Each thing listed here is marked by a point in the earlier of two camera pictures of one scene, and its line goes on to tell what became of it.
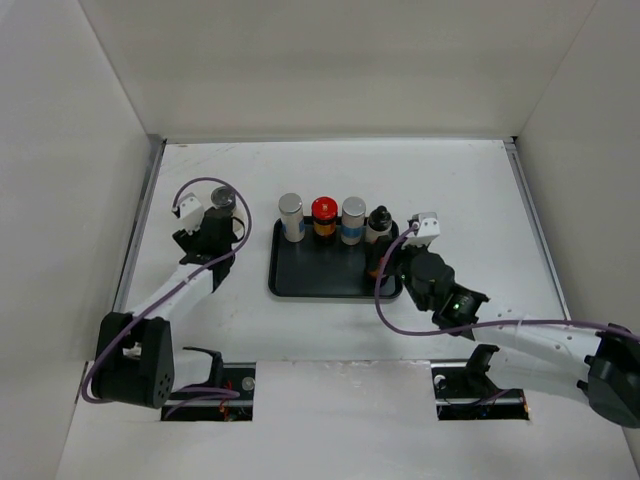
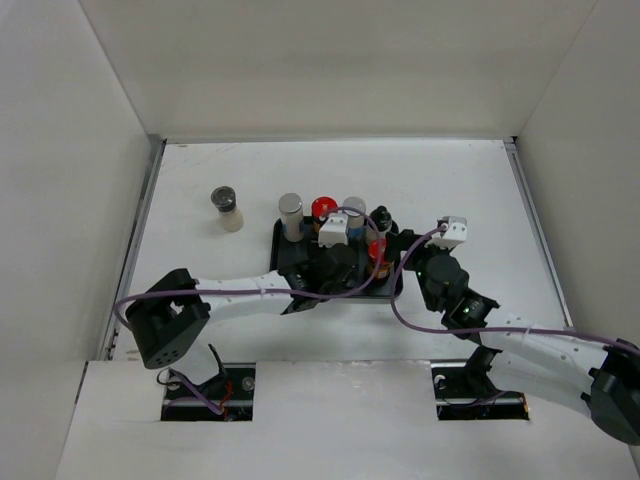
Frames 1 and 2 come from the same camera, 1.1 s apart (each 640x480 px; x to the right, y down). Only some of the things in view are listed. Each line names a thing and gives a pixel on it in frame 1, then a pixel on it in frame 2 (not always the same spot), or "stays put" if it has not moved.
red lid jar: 324,217 stays put
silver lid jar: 353,221 stays put
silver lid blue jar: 291,207 stays put
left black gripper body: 191,242 -> 315,254
